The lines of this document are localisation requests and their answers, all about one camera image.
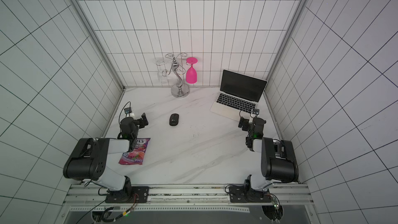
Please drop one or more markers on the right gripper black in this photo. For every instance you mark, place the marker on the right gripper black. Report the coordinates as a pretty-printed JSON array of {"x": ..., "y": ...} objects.
[{"x": 244, "y": 123}]

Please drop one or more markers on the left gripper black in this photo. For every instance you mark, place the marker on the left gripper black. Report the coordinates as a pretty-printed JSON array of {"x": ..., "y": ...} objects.
[{"x": 142, "y": 121}]

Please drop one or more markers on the black wireless mouse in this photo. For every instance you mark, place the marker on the black wireless mouse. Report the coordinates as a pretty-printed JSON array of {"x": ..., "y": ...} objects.
[{"x": 174, "y": 119}]

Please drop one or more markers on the silver laptop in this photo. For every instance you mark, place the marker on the silver laptop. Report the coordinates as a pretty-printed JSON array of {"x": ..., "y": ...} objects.
[{"x": 239, "y": 94}]

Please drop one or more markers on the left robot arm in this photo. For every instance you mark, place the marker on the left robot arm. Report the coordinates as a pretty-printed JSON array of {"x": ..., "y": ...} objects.
[{"x": 88, "y": 161}]

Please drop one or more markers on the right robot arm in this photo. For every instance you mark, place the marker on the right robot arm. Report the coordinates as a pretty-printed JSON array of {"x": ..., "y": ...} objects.
[{"x": 278, "y": 165}]

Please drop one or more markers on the purple candy bag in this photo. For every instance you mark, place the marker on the purple candy bag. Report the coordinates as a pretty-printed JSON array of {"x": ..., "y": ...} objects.
[{"x": 136, "y": 156}]

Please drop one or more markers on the chrome glass holder stand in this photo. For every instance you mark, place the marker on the chrome glass holder stand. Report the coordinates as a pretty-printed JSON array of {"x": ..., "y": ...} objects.
[{"x": 180, "y": 89}]

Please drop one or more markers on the clear wine glass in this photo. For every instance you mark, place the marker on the clear wine glass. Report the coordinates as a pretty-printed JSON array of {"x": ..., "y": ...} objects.
[{"x": 162, "y": 72}]

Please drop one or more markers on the pink wine glass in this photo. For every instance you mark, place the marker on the pink wine glass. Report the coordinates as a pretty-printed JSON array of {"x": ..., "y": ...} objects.
[{"x": 191, "y": 74}]

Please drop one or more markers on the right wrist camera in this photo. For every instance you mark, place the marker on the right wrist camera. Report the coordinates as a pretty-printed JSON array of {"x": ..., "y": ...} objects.
[{"x": 254, "y": 113}]

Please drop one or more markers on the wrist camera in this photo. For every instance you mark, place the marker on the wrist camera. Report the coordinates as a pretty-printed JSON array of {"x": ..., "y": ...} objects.
[
  {"x": 254, "y": 113},
  {"x": 129, "y": 112}
]

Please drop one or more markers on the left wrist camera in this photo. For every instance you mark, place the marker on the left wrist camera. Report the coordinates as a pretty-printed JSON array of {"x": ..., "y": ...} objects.
[{"x": 129, "y": 112}]

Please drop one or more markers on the aluminium mounting rail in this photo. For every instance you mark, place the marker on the aluminium mounting rail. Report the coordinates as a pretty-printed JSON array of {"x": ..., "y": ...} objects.
[{"x": 218, "y": 195}]

